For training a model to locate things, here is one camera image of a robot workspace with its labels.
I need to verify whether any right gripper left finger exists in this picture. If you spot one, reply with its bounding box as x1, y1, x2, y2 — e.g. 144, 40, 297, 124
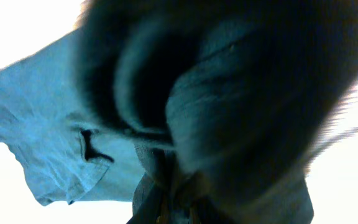
127, 184, 163, 224

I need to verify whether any black t-shirt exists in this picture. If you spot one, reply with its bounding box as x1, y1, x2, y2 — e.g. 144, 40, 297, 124
0, 0, 358, 223

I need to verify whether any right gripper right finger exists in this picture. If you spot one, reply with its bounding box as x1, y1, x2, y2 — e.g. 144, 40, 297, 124
191, 197, 232, 224

